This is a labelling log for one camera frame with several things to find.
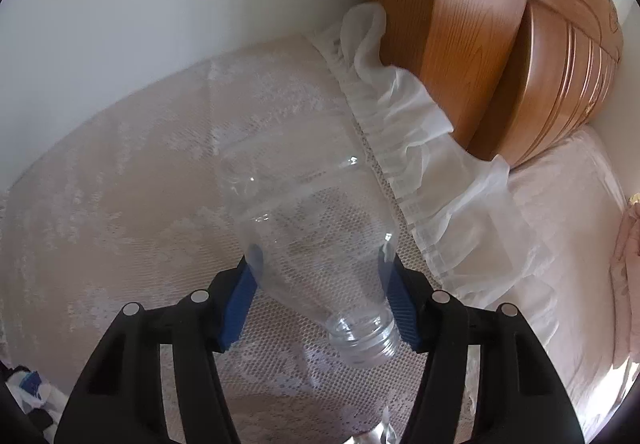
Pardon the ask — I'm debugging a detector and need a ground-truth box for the clear plastic bottle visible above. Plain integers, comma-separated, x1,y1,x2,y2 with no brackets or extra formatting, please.
220,128,399,368

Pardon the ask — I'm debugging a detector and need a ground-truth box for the white trash bag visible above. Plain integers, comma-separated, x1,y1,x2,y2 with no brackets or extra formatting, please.
1,363,68,443

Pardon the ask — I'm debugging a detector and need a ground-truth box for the pink floral pillow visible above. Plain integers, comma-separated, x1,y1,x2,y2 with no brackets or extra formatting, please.
610,203,640,365

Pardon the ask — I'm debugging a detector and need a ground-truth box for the white lace table cover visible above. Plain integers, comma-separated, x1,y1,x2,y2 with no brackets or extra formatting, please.
0,1,557,444

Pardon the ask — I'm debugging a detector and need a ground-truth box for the pink bed sheet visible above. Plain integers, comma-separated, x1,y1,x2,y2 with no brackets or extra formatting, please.
509,127,639,441

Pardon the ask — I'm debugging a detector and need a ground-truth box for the brown wooden headboard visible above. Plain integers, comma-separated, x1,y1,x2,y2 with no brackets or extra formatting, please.
374,0,623,167

